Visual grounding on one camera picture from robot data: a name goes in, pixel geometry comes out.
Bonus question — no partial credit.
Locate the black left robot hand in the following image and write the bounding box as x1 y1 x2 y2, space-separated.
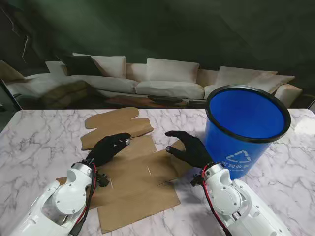
86 132 132 169

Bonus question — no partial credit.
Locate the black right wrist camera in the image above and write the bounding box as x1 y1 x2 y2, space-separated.
191 173 205 189

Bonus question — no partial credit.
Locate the red black left arm cable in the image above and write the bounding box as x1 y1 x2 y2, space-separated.
70 162 99 236

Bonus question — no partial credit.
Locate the red black arm cable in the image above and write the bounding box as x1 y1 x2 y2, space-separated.
70 162 99 236
201 167 230 236

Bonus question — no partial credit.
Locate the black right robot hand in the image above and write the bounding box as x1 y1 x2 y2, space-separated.
164 130 214 169

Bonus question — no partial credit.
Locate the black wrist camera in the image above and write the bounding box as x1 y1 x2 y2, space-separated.
94 172 110 188
191 173 205 189

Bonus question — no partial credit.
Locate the printed sofa backdrop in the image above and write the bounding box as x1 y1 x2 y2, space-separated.
0 0 315 110

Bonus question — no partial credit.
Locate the red black right arm cable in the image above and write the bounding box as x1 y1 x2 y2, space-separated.
201 167 230 236

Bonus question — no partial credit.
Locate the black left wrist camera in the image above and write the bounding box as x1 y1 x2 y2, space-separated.
94 172 110 188

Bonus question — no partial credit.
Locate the blue recycling bin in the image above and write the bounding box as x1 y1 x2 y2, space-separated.
202 85 291 179

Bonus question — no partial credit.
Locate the brown cardboard box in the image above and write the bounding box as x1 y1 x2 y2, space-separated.
56 107 195 234

